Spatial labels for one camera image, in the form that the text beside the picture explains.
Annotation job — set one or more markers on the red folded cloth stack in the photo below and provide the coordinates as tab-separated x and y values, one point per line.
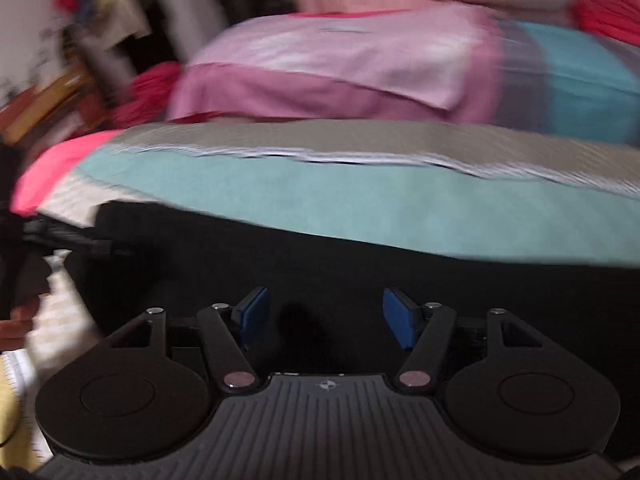
615	19

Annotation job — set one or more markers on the red blanket pile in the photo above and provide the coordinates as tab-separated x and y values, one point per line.
148	95

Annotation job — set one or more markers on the black knit pants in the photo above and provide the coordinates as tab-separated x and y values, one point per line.
326	294

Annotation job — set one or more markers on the pink bed sheet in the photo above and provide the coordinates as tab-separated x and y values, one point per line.
41	176

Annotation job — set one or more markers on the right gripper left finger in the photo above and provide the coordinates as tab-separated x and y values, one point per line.
227	332

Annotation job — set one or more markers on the blue grey striped pillow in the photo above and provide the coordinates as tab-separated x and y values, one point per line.
562	82

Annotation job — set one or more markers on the pink floral pillow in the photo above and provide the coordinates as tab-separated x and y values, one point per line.
440	62

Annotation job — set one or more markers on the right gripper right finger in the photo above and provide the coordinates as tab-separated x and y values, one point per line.
423	329

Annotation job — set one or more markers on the wooden shelf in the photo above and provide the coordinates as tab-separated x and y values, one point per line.
34	106

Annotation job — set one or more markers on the patterned zigzag quilt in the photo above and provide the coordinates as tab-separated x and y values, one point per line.
509	402

